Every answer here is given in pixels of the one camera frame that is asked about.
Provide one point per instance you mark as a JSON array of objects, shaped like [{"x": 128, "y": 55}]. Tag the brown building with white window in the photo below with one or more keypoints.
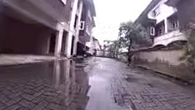
[{"x": 86, "y": 23}]

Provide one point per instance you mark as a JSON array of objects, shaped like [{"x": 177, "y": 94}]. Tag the small leafy tree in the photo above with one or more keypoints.
[{"x": 130, "y": 33}]

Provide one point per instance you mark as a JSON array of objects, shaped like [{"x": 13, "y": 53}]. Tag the wet brick paved road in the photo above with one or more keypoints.
[{"x": 116, "y": 92}]

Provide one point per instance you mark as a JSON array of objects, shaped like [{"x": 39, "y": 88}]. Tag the white and dark balconied building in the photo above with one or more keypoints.
[{"x": 168, "y": 23}]

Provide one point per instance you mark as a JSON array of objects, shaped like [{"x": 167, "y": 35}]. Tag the grey building with carport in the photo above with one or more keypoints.
[{"x": 29, "y": 5}]

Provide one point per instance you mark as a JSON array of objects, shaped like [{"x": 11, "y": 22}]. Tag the distant wall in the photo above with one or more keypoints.
[{"x": 104, "y": 53}]

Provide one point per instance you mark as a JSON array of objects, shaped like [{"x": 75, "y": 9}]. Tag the beige boundary wall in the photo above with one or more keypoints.
[{"x": 159, "y": 56}]

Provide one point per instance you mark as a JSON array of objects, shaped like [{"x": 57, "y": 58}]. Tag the kerb strip beside wall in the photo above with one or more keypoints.
[{"x": 157, "y": 71}]

